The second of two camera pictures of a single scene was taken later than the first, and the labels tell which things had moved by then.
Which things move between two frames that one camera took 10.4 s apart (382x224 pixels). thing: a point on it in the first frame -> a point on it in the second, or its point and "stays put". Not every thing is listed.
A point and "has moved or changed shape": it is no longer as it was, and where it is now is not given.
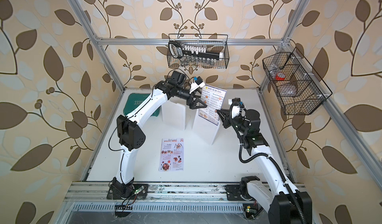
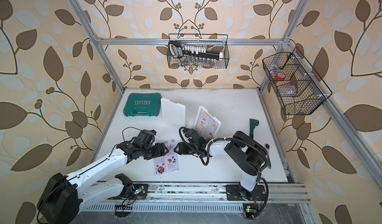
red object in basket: x=280 y=76 stays put
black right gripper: x=226 y=121 -> x=181 y=148
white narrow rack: x=173 y=114 stays put
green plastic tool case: x=132 y=101 stays put
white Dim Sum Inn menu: x=214 y=99 -> x=206 y=126
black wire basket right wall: x=298 y=88 stays put
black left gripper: x=191 y=104 -> x=158 y=153
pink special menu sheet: x=171 y=157 has moved or changed shape
